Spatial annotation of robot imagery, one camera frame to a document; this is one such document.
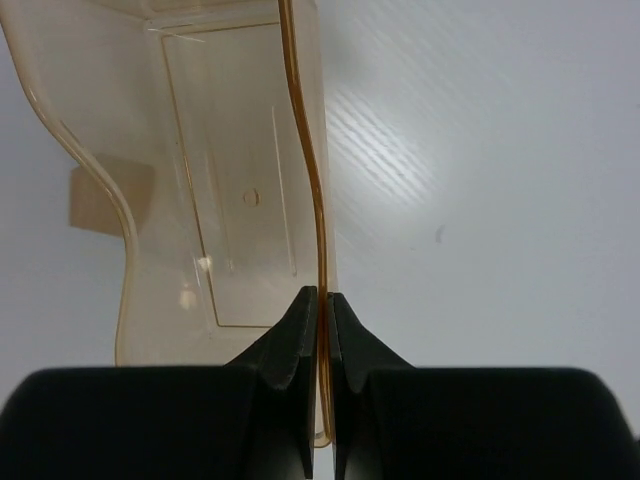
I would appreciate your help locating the wooden cube block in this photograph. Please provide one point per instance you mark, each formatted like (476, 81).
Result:
(89, 206)

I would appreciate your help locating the transparent amber plastic bin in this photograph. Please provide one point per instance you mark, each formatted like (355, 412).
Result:
(225, 99)

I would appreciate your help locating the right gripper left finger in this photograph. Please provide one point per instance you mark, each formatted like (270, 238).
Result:
(252, 418)

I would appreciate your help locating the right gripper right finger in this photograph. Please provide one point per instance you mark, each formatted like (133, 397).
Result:
(397, 421)

